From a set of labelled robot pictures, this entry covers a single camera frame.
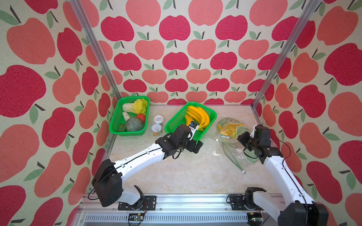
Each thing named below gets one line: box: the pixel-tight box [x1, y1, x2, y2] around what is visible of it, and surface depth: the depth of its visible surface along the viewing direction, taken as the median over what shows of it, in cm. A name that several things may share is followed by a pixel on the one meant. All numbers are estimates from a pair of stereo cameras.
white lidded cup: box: [153, 114, 165, 126], surface depth 104 cm
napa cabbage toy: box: [122, 97, 149, 116], surface depth 113 cm
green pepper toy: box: [118, 123, 126, 132], surface depth 102 cm
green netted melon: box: [125, 116, 144, 132], surface depth 98 cm
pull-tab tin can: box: [150, 123, 163, 137], surface depth 101 cm
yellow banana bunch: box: [186, 105, 211, 131], surface depth 106 cm
